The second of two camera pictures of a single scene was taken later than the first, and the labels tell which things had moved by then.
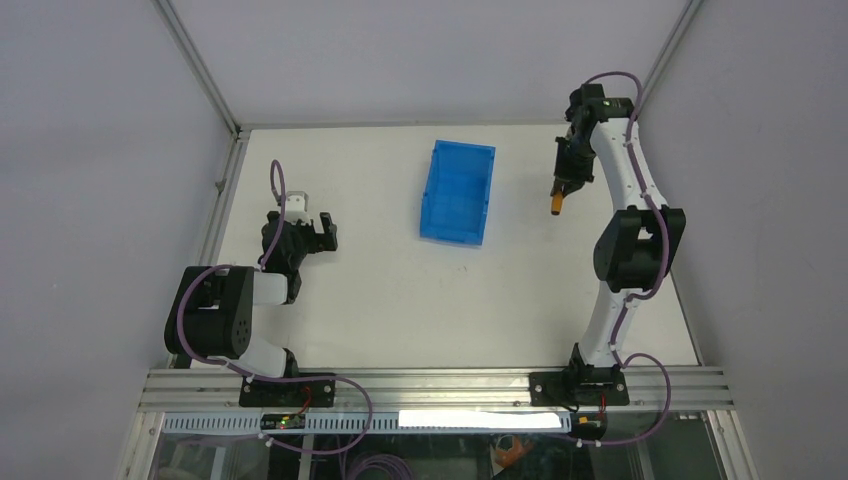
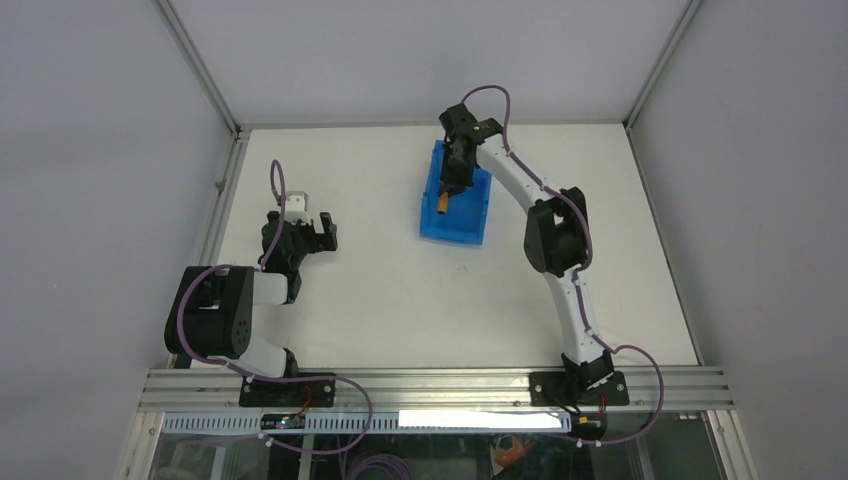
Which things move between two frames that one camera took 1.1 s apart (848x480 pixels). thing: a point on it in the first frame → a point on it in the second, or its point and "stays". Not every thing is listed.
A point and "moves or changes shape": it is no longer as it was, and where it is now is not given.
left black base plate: x=289 y=393 stays
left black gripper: x=318 y=241 stays
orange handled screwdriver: x=557 y=203 moves or changes shape
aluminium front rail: x=436 y=390 stays
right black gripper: x=568 y=180 → x=450 y=182
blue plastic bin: x=456 y=193 stays
